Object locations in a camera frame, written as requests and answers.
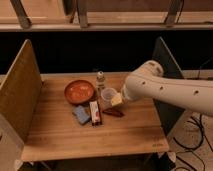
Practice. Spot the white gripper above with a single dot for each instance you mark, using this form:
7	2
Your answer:
118	99

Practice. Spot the white blue sponge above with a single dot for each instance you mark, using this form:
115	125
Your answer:
81	115

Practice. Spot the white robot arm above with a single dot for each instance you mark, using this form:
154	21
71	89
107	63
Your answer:
148	81

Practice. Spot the orange ceramic bowl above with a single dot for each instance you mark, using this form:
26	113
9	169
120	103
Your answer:
79	92

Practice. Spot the small glass bottle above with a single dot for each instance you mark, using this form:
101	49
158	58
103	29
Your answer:
100	81

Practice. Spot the white red snack box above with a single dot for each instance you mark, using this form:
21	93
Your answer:
95	113

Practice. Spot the left wooden side panel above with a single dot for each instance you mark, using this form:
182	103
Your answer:
19	92

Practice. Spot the wooden back shelf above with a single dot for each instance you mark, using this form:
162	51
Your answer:
105	15

